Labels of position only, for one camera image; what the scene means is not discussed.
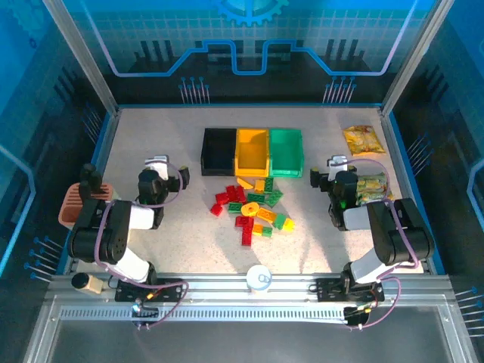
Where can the long yellow lego brick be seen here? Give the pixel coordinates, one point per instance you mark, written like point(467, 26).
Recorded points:
point(267, 215)

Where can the yellow lego wedge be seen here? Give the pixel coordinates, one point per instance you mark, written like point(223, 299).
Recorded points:
point(245, 183)

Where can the yellow round-hole lego piece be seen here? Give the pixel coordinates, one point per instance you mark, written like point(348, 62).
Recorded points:
point(250, 210)

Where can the long red lego brick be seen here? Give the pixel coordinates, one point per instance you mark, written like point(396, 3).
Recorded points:
point(247, 236)

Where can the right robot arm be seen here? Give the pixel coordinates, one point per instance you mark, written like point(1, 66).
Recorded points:
point(357, 218)

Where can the green snack bag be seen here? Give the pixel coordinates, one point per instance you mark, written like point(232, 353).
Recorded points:
point(372, 187)

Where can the green plastic bin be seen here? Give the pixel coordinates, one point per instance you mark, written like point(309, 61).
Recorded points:
point(286, 153)

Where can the black plastic bin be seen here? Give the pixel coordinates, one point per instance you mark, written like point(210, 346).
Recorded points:
point(219, 151)

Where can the yellow snack bag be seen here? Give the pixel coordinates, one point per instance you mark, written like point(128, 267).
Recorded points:
point(363, 140)

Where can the yellow plastic bin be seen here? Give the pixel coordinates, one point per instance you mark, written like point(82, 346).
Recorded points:
point(251, 153)

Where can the salmon and cream knife block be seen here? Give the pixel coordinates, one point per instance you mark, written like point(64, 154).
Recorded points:
point(70, 211)

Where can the tin can with pull tab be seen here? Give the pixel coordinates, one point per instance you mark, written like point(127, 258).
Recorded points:
point(258, 279)

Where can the cream bottle with black cap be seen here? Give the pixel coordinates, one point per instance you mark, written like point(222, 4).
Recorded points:
point(89, 284)

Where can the small wiring connector cluster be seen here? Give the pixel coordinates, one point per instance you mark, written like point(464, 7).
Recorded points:
point(359, 312)
point(143, 308)

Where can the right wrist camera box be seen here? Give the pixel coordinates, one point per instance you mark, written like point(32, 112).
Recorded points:
point(336, 166)

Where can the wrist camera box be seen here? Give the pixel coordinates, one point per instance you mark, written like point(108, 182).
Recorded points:
point(159, 166)
point(336, 166)

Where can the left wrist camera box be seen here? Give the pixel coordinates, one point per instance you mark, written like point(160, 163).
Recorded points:
point(159, 166)

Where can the aluminium side rail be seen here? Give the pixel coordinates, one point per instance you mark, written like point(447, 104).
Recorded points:
point(107, 143)
point(393, 151)

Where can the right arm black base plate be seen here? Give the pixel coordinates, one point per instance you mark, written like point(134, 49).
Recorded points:
point(329, 290)

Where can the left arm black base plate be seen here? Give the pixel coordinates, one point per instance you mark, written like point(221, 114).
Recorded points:
point(170, 290)

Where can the aluminium front rail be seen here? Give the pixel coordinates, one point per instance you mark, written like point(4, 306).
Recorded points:
point(219, 285)

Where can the aluminium frame post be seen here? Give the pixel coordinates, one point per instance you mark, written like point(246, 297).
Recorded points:
point(83, 60)
point(410, 60)

